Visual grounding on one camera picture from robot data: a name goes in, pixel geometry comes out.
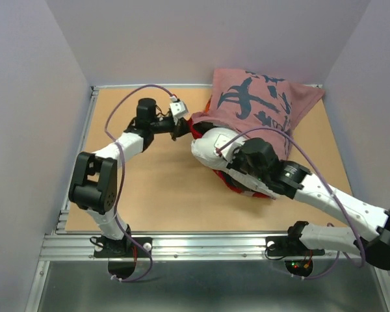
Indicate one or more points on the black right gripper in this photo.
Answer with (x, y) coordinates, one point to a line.
(236, 152)

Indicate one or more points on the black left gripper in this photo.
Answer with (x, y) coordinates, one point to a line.
(182, 128)

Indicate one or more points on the white pillow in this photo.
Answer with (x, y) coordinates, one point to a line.
(204, 149)

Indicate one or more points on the pink pillowcase with dark print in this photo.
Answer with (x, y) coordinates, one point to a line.
(258, 106)

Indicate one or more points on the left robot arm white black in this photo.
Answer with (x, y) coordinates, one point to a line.
(98, 177)

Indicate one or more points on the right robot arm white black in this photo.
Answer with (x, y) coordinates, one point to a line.
(254, 164)

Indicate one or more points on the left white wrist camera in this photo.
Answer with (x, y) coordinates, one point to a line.
(178, 109)

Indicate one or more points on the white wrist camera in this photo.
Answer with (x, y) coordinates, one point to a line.
(178, 109)
(225, 148)

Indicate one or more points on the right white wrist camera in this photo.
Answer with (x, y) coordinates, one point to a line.
(225, 148)

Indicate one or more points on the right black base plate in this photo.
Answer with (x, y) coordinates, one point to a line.
(295, 250)

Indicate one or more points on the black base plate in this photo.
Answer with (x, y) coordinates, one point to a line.
(295, 250)
(105, 248)

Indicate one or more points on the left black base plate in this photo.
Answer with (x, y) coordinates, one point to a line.
(105, 248)

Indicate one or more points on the aluminium frame rail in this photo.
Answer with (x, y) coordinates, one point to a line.
(197, 271)

